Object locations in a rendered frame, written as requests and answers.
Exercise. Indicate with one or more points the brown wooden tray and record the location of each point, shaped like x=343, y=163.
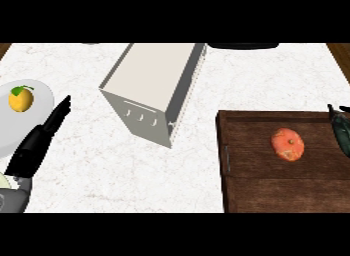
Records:
x=281, y=186

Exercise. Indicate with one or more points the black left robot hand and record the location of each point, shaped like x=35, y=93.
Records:
x=32, y=148

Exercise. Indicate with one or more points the yellow lemon with green leaf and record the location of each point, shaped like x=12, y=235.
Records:
x=21, y=100

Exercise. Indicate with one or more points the black appliance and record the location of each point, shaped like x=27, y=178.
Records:
x=244, y=45

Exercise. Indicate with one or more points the orange tomato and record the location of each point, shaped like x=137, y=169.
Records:
x=288, y=145

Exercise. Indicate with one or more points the dark green eggplant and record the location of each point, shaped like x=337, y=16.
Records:
x=348, y=136

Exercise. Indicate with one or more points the white tiered shelf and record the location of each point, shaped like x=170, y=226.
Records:
x=149, y=76

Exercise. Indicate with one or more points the white oval plate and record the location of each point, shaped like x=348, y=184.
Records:
x=4, y=133

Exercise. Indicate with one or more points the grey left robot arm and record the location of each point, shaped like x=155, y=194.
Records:
x=7, y=200

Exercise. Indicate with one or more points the small grey object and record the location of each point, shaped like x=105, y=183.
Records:
x=90, y=43

